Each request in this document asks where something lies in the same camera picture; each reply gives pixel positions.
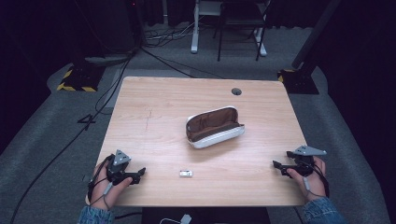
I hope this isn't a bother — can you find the left gripper grey cable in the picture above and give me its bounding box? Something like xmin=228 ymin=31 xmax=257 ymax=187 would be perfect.
xmin=92 ymin=181 xmax=114 ymax=211

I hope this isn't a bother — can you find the white plug with cable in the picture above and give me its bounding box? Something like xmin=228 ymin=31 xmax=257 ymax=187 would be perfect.
xmin=159 ymin=214 xmax=193 ymax=224

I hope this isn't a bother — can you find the bundle of floor cables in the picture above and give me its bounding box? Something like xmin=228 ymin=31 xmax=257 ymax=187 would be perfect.
xmin=143 ymin=21 xmax=202 ymax=49

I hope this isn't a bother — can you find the black slanted pole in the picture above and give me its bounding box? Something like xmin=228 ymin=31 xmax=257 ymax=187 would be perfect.
xmin=291 ymin=0 xmax=343 ymax=70

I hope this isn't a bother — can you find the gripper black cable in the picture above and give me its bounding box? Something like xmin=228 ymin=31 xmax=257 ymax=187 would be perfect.
xmin=311 ymin=162 xmax=331 ymax=199
xmin=87 ymin=154 xmax=115 ymax=204

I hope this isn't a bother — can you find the white pencil case brown lining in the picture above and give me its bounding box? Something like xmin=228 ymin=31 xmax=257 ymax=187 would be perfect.
xmin=185 ymin=105 xmax=246 ymax=149

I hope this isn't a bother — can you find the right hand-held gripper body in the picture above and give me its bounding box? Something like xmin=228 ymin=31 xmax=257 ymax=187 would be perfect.
xmin=281 ymin=145 xmax=328 ymax=178

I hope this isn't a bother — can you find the black chair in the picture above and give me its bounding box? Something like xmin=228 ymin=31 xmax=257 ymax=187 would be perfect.
xmin=213 ymin=0 xmax=272 ymax=63

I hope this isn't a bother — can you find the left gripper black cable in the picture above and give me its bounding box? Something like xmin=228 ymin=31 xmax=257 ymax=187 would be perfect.
xmin=87 ymin=154 xmax=115 ymax=204

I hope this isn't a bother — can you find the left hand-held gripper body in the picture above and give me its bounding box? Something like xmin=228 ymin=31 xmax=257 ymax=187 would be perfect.
xmin=106 ymin=148 xmax=139 ymax=187

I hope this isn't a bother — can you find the person's left hand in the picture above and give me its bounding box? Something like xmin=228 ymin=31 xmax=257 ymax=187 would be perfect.
xmin=90 ymin=155 xmax=134 ymax=212

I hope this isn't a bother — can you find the right gripper grey cable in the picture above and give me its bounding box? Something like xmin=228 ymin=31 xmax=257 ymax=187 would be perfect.
xmin=303 ymin=176 xmax=327 ymax=199

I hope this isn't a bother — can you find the stand base hazard tape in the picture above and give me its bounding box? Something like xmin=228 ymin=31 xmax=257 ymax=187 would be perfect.
xmin=276 ymin=68 xmax=320 ymax=95
xmin=56 ymin=63 xmax=106 ymax=92

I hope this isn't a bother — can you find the gripper grey cable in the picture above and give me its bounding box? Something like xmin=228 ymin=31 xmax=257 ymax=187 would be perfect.
xmin=303 ymin=176 xmax=327 ymax=199
xmin=92 ymin=181 xmax=114 ymax=211

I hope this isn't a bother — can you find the person's right hand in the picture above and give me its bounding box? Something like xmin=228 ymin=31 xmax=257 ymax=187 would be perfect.
xmin=286 ymin=156 xmax=327 ymax=203

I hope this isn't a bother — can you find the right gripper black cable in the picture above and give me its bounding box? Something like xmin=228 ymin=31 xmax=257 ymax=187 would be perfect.
xmin=311 ymin=162 xmax=331 ymax=199

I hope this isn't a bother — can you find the long black floor cable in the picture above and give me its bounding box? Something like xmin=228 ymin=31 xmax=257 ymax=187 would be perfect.
xmin=8 ymin=50 xmax=136 ymax=224

